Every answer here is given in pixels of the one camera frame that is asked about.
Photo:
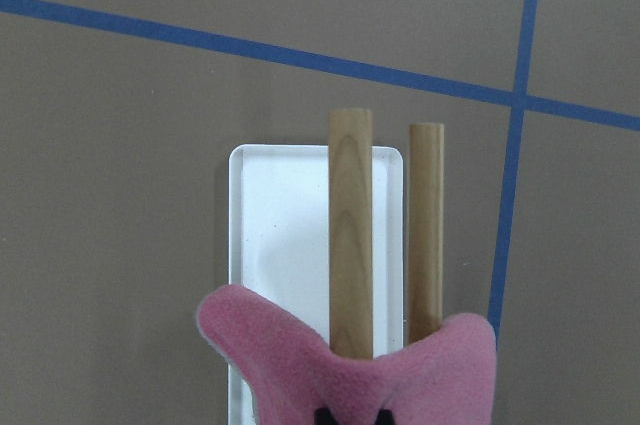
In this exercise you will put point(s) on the pink cloth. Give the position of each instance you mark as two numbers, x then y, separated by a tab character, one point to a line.
446	378

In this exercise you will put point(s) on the white rectangular tray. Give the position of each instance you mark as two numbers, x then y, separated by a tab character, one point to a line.
279	239

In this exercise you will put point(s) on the wooden rack rod right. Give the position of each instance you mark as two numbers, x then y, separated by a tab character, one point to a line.
350	233

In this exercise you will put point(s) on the wooden rack rod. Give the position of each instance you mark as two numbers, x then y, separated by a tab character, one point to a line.
350	233
425	245

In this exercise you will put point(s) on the wooden rack rod left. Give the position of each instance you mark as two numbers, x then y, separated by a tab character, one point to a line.
425	245

